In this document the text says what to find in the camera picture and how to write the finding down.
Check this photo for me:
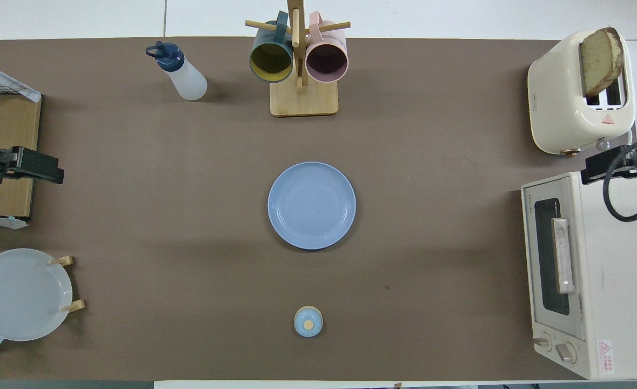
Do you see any dark teal mug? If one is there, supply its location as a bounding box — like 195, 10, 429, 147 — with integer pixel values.
249, 11, 295, 84

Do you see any wooden mug tree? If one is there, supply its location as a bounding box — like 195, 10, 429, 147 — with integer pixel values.
245, 0, 351, 117

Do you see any white toaster oven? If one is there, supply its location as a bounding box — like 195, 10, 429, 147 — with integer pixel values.
521, 170, 637, 380

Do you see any wooden shelf with wire basket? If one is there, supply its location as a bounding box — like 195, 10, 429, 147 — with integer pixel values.
0, 70, 42, 218

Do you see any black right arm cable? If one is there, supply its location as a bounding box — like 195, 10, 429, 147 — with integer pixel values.
603, 138, 637, 222

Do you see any marble patterned cloth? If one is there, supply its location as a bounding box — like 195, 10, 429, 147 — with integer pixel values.
0, 58, 42, 103

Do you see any blue round plate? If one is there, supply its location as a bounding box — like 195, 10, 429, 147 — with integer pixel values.
267, 162, 357, 251

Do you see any brown table mat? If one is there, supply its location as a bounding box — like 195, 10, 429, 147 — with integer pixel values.
0, 37, 637, 381

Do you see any slice of toast bread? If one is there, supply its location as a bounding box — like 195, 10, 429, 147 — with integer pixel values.
579, 27, 624, 98

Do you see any pink mug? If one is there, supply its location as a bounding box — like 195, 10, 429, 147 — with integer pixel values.
305, 12, 350, 84

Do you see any pale grey plate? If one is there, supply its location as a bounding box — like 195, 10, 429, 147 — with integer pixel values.
0, 248, 73, 342

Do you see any squeeze bottle with blue cap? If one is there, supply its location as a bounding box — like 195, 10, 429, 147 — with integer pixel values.
145, 42, 209, 102

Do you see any cream two-slot toaster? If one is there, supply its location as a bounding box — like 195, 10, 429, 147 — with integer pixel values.
527, 29, 636, 157

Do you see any small blue lidded jar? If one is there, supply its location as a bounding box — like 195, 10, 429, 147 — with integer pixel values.
293, 305, 324, 338

